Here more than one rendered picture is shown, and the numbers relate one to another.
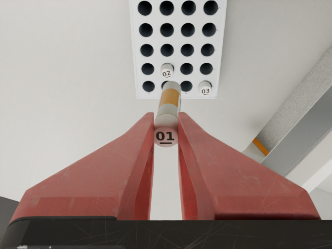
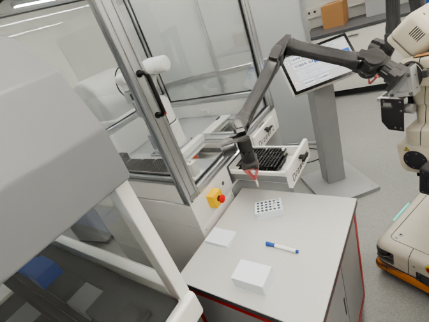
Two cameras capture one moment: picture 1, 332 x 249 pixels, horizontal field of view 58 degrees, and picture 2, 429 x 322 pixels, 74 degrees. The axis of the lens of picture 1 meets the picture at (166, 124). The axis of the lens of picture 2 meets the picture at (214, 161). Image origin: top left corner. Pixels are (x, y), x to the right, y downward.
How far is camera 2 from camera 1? 1.21 m
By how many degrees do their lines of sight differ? 77
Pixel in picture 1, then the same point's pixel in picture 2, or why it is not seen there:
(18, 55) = (279, 237)
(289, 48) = (272, 195)
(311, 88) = not seen: hidden behind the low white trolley
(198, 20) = (263, 204)
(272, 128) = not seen: hidden behind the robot
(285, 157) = (281, 179)
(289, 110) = (373, 232)
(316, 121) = (273, 179)
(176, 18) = (263, 206)
